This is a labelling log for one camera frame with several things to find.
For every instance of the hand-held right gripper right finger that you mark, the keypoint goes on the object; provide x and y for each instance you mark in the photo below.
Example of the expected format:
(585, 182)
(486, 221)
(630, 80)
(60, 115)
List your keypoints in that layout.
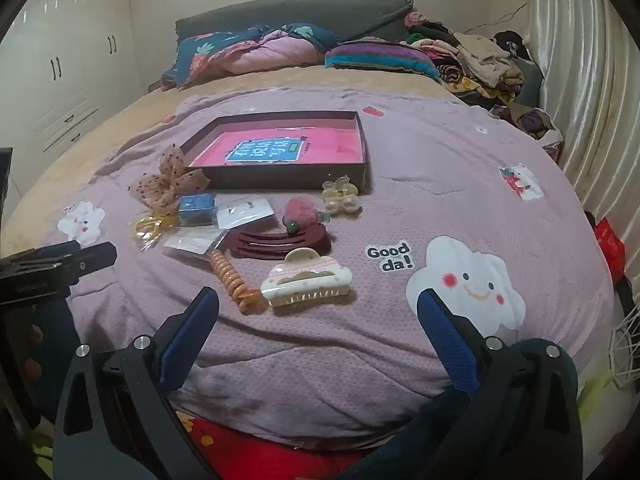
(447, 340)

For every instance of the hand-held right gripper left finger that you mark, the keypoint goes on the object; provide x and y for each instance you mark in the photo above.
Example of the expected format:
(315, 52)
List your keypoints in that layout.
(187, 330)

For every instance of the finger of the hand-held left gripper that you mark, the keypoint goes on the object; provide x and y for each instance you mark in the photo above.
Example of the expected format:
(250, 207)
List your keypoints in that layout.
(92, 259)
(55, 249)

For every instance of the clear earring packet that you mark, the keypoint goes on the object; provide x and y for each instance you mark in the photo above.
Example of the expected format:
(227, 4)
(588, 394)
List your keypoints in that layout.
(192, 242)
(245, 212)

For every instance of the maroon hair clip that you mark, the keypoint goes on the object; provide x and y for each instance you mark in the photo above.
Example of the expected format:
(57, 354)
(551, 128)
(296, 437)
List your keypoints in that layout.
(260, 250)

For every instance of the polka-dot mesh hair bow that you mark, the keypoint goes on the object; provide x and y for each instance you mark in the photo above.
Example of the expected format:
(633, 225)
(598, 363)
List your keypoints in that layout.
(172, 185)

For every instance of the small blue box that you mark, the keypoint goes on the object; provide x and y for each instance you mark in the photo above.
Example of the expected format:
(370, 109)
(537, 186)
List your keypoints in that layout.
(196, 209)

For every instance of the cream cloud claw clip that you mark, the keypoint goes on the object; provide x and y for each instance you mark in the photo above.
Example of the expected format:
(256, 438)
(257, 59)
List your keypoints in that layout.
(310, 270)

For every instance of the shallow brown box pink inside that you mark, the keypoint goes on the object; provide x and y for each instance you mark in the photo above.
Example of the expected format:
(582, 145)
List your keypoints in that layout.
(260, 177)

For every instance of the purple cloud-print blanket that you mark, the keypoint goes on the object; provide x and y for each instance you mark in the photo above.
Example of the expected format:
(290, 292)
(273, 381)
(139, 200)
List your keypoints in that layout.
(400, 185)

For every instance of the pearl flower claw clip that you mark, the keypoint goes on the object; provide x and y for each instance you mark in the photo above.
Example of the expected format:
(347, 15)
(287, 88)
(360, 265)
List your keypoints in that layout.
(340, 202)

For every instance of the red bag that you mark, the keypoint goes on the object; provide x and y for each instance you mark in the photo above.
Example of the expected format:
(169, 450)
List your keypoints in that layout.
(610, 247)

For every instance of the white wardrobe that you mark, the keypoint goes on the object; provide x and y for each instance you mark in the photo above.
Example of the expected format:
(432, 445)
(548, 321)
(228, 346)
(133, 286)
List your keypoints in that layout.
(75, 60)

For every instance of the floral pink blue pillow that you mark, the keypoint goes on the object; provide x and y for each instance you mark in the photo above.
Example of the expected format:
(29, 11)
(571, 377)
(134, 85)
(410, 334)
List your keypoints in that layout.
(210, 55)

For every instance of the pile of clothes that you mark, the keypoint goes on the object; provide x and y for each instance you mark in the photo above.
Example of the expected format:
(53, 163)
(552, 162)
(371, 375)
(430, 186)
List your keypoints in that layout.
(490, 65)

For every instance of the striped purple pillow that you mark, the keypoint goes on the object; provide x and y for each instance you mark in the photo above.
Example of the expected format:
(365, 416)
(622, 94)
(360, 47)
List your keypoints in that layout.
(380, 57)

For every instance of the cream curtain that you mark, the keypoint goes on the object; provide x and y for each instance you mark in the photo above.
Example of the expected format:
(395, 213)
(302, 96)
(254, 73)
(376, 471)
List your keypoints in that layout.
(590, 85)

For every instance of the grey headboard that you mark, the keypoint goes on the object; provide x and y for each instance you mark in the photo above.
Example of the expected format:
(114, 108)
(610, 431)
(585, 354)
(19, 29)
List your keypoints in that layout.
(300, 12)

